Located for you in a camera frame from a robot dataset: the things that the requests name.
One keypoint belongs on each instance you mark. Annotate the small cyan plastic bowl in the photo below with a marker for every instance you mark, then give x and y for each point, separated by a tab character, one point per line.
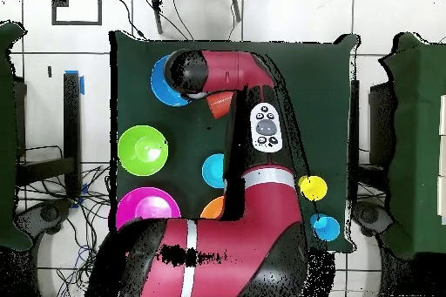
213	171

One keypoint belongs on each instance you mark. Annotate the lime green plastic bowl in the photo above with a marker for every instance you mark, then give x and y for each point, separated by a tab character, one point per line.
130	150

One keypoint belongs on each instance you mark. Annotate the red-orange plastic cup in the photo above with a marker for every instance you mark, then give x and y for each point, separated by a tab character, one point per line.
218	105

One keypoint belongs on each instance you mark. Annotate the black metal table frame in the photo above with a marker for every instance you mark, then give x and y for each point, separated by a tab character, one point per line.
72	119
354	119

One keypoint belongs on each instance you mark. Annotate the dark green tablecloth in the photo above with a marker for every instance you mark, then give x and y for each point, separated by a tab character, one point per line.
313	102

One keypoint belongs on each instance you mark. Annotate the large blue plastic bowl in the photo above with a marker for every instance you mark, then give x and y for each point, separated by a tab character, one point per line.
160	88

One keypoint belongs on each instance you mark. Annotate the orange plastic bowl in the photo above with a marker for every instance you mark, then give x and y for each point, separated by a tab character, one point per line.
213	210

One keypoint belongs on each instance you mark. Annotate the yellow plastic cup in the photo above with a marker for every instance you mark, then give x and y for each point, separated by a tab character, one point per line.
313	188

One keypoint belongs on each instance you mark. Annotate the light blue plastic cup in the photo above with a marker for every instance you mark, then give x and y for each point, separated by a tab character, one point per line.
327	229

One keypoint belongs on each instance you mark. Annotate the magenta pink plastic bowl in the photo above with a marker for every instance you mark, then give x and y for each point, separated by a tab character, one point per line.
146	203

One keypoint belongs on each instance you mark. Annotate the white boxes stack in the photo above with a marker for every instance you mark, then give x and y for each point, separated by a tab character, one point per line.
442	116

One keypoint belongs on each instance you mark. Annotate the blue tape strip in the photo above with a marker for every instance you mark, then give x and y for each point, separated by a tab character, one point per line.
82	84

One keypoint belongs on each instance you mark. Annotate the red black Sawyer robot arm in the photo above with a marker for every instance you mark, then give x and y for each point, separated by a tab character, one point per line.
244	234

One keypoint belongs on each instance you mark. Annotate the gray pedestal foot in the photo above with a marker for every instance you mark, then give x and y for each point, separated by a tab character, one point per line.
371	215
48	213

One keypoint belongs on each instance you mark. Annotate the green cloth covered side table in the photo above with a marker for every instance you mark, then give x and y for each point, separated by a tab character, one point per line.
418	67
7	136

